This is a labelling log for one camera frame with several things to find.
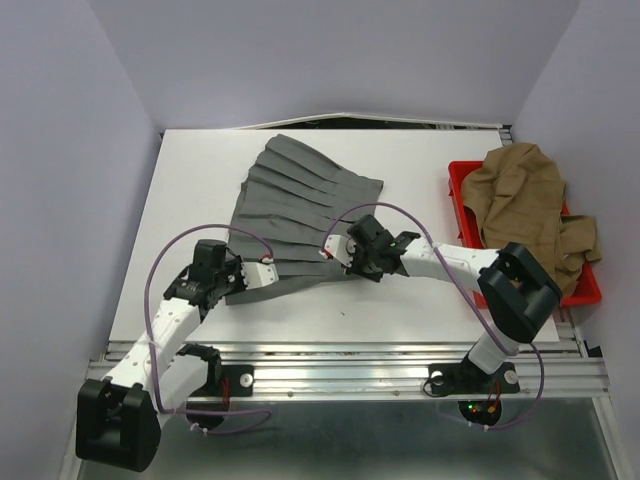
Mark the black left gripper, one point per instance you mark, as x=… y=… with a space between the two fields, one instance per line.
x=235 y=264

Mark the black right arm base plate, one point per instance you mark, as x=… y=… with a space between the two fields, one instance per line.
x=445 y=379

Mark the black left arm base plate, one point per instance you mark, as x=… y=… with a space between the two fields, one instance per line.
x=235 y=380

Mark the red plastic tray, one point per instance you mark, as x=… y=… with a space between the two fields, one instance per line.
x=587 y=291

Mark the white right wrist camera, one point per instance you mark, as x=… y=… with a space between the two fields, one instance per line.
x=339 y=248

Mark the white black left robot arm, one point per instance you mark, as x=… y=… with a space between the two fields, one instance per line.
x=119 y=418

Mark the tan brown skirt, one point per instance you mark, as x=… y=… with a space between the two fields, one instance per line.
x=517 y=195

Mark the grey pleated skirt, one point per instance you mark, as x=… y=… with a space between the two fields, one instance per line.
x=291 y=197

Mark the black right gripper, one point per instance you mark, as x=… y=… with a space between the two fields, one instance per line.
x=376 y=276

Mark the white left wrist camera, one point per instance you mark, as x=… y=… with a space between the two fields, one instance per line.
x=259 y=274

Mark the aluminium rail frame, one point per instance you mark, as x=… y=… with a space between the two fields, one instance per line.
x=338 y=392

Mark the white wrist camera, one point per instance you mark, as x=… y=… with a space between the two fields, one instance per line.
x=259 y=274
x=339 y=248

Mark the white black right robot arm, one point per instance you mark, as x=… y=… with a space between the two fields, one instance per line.
x=519 y=293

